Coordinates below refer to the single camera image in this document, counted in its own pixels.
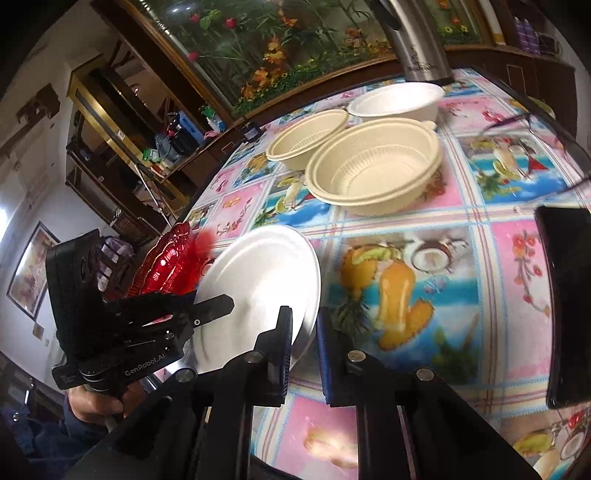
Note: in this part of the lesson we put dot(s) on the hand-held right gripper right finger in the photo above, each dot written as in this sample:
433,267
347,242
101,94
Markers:
327,360

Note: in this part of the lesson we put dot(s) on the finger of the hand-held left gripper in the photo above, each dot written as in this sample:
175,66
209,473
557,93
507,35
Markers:
212,310
147,302

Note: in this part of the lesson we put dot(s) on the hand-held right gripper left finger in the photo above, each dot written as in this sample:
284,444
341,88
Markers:
285,355

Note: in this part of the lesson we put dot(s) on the red scalloped plate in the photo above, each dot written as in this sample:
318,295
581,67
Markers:
164,263

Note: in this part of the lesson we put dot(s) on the small beige ribbed bowl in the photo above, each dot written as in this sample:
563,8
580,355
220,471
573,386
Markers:
304,138

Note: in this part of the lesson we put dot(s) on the cream plastic plate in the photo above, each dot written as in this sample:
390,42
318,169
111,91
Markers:
374,166

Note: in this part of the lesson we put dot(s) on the white bowl with tabs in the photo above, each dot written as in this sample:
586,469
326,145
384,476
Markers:
397,104

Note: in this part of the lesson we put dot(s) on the person's left hand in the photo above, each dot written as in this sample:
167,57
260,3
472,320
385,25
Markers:
94,408

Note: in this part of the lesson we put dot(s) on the fruit printed tablecloth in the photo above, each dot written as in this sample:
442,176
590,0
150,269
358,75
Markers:
415,286

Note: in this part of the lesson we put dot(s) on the gold framed shelf unit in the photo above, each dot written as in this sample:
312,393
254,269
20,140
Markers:
115,120

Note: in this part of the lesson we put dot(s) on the small black device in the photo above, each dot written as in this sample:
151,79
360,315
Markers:
252,131

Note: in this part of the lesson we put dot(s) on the black smartphone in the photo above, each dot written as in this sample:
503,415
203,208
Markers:
570,304

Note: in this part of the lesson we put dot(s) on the artificial flower display case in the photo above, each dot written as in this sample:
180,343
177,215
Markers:
258,41

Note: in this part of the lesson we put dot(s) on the stainless steel thermos jug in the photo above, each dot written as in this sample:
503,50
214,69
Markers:
418,41

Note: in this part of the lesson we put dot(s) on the purple bottle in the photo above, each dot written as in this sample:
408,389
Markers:
521,32

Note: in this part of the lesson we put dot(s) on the framed wall picture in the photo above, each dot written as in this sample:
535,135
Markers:
32,272

